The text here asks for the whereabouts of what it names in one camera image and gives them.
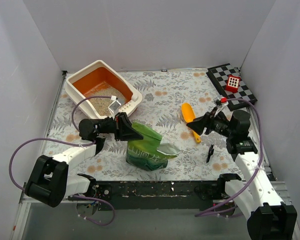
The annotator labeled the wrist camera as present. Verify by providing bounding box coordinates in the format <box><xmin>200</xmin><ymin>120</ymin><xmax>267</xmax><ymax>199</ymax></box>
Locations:
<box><xmin>213</xmin><ymin>95</ymin><xmax>229</xmax><ymax>117</ymax></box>
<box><xmin>108</xmin><ymin>95</ymin><xmax>122</xmax><ymax>116</ymax></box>

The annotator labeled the green cat litter bag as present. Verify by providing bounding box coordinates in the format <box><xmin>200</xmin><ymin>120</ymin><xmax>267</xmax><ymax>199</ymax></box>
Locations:
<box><xmin>125</xmin><ymin>122</ymin><xmax>181</xmax><ymax>171</ymax></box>

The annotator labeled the white and orange litter box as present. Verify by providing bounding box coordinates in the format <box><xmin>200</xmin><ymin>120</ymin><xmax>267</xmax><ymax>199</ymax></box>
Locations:
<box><xmin>65</xmin><ymin>60</ymin><xmax>143</xmax><ymax>116</ymax></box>

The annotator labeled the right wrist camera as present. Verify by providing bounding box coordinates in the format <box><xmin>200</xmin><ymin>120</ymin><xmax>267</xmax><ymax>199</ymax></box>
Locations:
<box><xmin>213</xmin><ymin>95</ymin><xmax>229</xmax><ymax>117</ymax></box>

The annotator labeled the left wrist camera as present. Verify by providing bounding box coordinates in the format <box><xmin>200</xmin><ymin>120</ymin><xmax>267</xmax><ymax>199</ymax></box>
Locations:
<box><xmin>108</xmin><ymin>95</ymin><xmax>122</xmax><ymax>116</ymax></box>

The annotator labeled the red grid block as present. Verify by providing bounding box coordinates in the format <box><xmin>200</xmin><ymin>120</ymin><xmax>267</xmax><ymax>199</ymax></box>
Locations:
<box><xmin>225</xmin><ymin>74</ymin><xmax>241</xmax><ymax>93</ymax></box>

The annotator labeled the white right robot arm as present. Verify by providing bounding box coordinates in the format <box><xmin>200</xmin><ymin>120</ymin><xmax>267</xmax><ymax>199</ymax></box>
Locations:
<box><xmin>187</xmin><ymin>108</ymin><xmax>297</xmax><ymax>240</ymax></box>

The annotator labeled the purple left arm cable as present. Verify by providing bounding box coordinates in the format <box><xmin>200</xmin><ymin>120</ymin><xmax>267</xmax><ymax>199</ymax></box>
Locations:
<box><xmin>9</xmin><ymin>96</ymin><xmax>116</xmax><ymax>226</ymax></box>

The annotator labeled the black and grey checkerboard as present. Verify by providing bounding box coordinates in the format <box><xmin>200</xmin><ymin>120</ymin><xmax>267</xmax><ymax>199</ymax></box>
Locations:
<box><xmin>207</xmin><ymin>63</ymin><xmax>258</xmax><ymax>105</ymax></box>

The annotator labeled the floral patterned table mat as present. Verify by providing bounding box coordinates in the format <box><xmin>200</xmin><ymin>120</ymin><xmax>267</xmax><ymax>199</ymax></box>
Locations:
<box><xmin>37</xmin><ymin>69</ymin><xmax>269</xmax><ymax>181</ymax></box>

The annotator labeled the yellow plastic litter scoop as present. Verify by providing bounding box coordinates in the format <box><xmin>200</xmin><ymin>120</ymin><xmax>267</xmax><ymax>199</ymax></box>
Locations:
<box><xmin>181</xmin><ymin>102</ymin><xmax>202</xmax><ymax>144</ymax></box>

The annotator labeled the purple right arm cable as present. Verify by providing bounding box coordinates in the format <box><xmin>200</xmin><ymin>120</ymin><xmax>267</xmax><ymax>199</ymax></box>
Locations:
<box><xmin>194</xmin><ymin>98</ymin><xmax>263</xmax><ymax>218</ymax></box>

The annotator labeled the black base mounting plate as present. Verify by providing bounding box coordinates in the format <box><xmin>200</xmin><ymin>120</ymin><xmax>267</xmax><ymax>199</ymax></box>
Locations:
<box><xmin>82</xmin><ymin>180</ymin><xmax>229</xmax><ymax>211</ymax></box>

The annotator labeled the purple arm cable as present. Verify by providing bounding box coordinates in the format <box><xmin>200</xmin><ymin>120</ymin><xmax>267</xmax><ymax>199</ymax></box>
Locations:
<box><xmin>194</xmin><ymin>98</ymin><xmax>263</xmax><ymax>218</ymax></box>
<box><xmin>9</xmin><ymin>96</ymin><xmax>116</xmax><ymax>226</ymax></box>

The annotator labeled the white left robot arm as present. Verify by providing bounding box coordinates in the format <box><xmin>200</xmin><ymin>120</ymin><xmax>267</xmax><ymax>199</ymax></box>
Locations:
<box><xmin>25</xmin><ymin>112</ymin><xmax>144</xmax><ymax>207</ymax></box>

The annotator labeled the small black clip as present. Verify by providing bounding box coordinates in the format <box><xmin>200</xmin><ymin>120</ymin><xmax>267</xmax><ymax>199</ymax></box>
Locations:
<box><xmin>206</xmin><ymin>144</ymin><xmax>215</xmax><ymax>163</ymax></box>

